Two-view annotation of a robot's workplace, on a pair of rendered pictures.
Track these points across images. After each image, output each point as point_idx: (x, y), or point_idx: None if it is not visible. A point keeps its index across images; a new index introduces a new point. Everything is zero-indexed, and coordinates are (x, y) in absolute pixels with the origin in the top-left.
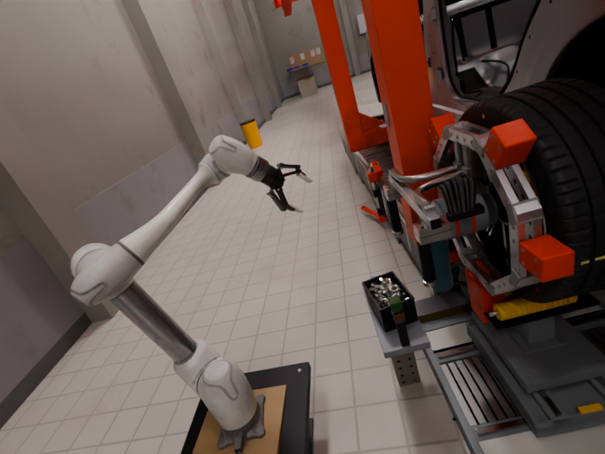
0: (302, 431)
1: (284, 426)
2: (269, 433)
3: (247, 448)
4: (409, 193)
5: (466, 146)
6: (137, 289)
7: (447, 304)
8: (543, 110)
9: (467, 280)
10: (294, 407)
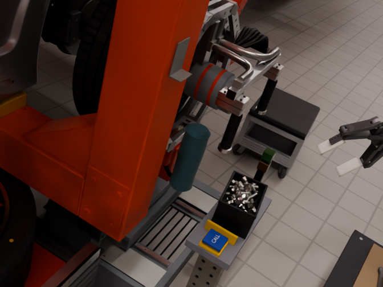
0: (345, 253)
1: (358, 267)
2: (374, 266)
3: None
4: (259, 69)
5: (225, 17)
6: None
7: (103, 274)
8: None
9: (175, 156)
10: (346, 271)
